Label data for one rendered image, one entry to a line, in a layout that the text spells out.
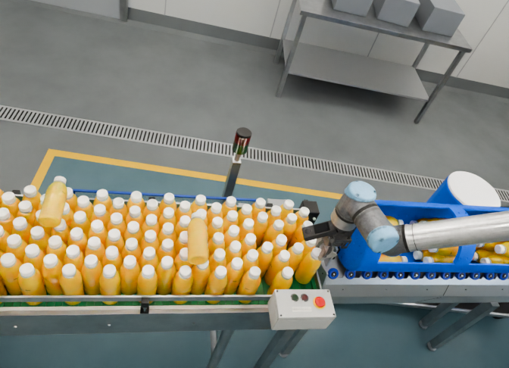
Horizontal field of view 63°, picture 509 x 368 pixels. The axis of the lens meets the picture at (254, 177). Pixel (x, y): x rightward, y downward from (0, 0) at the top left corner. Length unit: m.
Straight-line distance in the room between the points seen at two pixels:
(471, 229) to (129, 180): 2.34
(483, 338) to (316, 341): 1.18
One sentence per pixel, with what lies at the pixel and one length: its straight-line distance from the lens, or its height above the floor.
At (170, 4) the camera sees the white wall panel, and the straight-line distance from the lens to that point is 4.73.
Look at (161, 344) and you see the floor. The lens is 2.48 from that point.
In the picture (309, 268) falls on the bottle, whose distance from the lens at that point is 1.59.
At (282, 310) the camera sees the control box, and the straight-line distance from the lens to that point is 1.41.
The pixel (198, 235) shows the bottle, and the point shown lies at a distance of 1.42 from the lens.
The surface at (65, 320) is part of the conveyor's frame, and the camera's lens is 1.62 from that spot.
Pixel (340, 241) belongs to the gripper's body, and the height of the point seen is 1.23.
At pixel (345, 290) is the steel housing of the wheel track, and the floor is 0.87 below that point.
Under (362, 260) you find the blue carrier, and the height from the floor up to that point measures 1.12.
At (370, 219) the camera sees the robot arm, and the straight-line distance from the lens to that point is 1.27.
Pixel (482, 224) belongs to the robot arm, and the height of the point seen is 1.54.
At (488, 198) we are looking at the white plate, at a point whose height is 1.04.
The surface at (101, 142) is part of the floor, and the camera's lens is 3.37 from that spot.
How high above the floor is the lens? 2.32
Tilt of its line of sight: 45 degrees down
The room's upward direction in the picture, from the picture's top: 18 degrees clockwise
